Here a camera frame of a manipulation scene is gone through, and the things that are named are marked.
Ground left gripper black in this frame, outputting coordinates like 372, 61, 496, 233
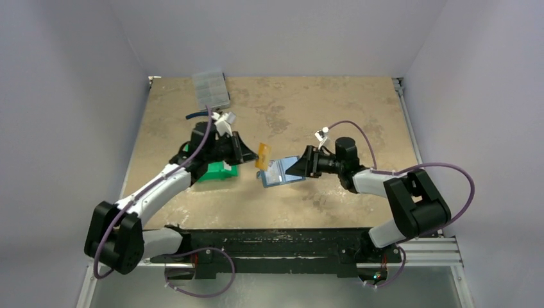
204, 130, 257, 166

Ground orange credit card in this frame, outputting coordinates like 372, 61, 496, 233
255, 142, 271, 171

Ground blue card holder wallet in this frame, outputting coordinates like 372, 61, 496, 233
256, 156, 306, 188

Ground green plastic bin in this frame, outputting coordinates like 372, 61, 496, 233
185, 146, 238, 184

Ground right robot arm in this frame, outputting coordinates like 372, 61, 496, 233
285, 137, 451, 261

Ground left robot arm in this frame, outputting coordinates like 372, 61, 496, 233
83, 122, 259, 279

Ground clear plastic organizer box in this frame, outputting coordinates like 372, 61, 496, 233
192, 70, 230, 111

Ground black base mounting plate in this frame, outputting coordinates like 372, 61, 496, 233
148, 228, 404, 282

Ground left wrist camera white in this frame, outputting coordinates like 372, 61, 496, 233
212, 112, 236, 136

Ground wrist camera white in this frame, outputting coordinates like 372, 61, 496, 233
314, 126, 330, 150
212, 112, 236, 136

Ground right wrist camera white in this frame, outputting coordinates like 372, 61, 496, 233
314, 126, 330, 150

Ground blue handled pliers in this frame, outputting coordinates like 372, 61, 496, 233
185, 109, 223, 120

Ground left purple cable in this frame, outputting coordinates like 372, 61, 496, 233
92, 105, 214, 280

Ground purple cable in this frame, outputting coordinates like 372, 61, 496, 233
92, 105, 214, 280
327, 121, 476, 239

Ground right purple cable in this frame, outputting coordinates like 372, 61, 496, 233
327, 121, 476, 239

